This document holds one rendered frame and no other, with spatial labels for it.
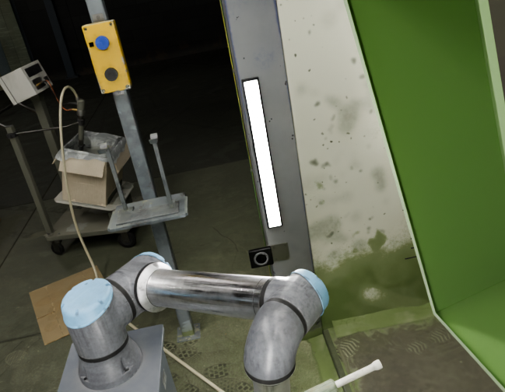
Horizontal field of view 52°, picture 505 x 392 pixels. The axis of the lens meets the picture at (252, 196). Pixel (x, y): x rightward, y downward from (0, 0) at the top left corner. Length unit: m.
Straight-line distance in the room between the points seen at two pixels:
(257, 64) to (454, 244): 0.94
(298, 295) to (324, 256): 1.13
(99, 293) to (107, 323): 0.09
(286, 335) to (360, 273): 1.30
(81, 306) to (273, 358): 0.60
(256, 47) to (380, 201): 0.84
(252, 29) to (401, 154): 0.72
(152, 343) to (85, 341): 0.25
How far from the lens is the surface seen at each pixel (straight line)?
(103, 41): 2.08
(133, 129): 2.22
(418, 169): 1.64
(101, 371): 1.61
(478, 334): 1.86
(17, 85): 3.74
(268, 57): 1.95
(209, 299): 1.37
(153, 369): 1.63
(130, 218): 2.18
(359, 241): 2.31
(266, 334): 1.14
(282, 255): 2.26
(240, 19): 1.92
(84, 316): 1.51
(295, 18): 1.95
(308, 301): 1.20
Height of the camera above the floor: 1.70
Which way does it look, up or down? 25 degrees down
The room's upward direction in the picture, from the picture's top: 11 degrees counter-clockwise
